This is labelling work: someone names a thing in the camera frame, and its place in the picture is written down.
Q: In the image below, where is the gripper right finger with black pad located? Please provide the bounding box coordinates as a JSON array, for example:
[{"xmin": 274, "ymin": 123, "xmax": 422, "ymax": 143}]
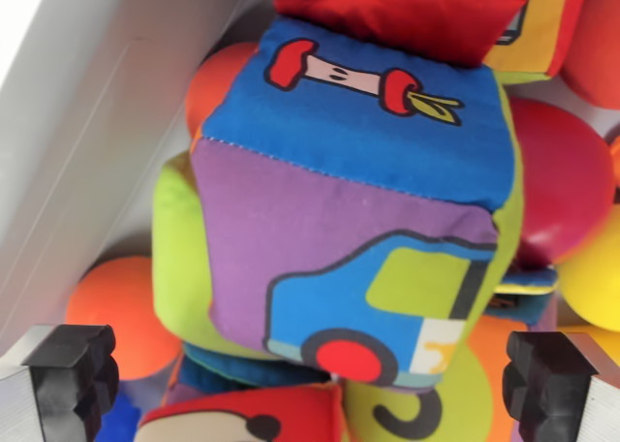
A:
[{"xmin": 502, "ymin": 331, "xmax": 620, "ymax": 442}]

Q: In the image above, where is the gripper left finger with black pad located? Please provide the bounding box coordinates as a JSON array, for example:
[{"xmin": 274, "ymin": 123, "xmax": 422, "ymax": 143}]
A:
[{"xmin": 0, "ymin": 324, "xmax": 120, "ymax": 442}]

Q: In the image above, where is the grey plastic bin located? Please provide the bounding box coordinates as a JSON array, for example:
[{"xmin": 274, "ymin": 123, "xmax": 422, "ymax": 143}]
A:
[{"xmin": 0, "ymin": 0, "xmax": 275, "ymax": 359}]

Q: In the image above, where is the orange fabric cube number five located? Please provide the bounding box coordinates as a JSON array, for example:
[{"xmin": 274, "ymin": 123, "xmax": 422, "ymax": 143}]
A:
[{"xmin": 343, "ymin": 267, "xmax": 559, "ymax": 442}]

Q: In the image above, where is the yellow smooth ball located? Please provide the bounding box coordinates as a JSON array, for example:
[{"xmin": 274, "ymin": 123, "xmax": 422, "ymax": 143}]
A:
[{"xmin": 555, "ymin": 228, "xmax": 620, "ymax": 332}]

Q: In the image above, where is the green fabric wedge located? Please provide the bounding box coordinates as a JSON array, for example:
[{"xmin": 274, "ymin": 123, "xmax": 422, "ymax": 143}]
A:
[{"xmin": 152, "ymin": 150, "xmax": 272, "ymax": 361}]

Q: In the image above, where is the fabric cube with red dog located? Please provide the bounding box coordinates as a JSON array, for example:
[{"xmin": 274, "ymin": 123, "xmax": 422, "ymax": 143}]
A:
[{"xmin": 138, "ymin": 342, "xmax": 346, "ymax": 442}]

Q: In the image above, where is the dark red smooth ball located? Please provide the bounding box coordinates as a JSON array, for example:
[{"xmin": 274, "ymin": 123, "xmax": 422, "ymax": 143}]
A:
[{"xmin": 506, "ymin": 97, "xmax": 616, "ymax": 269}]

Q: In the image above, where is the red orange smooth ball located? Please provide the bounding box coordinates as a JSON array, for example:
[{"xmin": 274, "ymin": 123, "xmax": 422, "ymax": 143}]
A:
[{"xmin": 604, "ymin": 125, "xmax": 620, "ymax": 187}]

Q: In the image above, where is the purple fabric cube with car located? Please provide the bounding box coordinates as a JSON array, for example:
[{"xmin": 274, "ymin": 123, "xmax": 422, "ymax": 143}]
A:
[{"xmin": 189, "ymin": 17, "xmax": 525, "ymax": 395}]

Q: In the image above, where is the red orange fabric block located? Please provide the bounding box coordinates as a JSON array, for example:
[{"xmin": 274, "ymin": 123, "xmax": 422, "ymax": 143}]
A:
[{"xmin": 560, "ymin": 0, "xmax": 620, "ymax": 110}]

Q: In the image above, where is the yellow orange fabric cube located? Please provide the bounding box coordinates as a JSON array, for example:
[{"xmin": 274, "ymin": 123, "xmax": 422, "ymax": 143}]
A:
[{"xmin": 482, "ymin": 0, "xmax": 591, "ymax": 85}]

